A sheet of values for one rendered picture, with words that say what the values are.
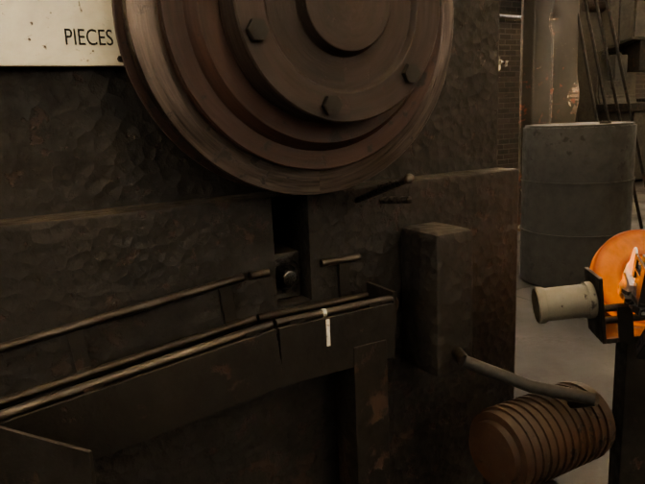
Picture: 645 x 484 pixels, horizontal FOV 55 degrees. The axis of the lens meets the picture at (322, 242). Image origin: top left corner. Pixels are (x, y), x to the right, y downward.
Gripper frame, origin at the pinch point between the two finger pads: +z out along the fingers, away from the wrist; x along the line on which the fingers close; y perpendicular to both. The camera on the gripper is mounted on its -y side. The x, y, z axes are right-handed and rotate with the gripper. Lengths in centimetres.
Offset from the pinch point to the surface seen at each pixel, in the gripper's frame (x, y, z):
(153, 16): 65, 44, -27
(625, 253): 2.2, 2.6, 0.1
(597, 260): 6.5, 1.6, -0.9
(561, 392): 13.1, -12.2, -17.8
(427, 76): 34.3, 32.9, -6.0
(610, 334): 4.5, -8.2, -7.7
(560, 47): -52, -32, 396
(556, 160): -27, -61, 226
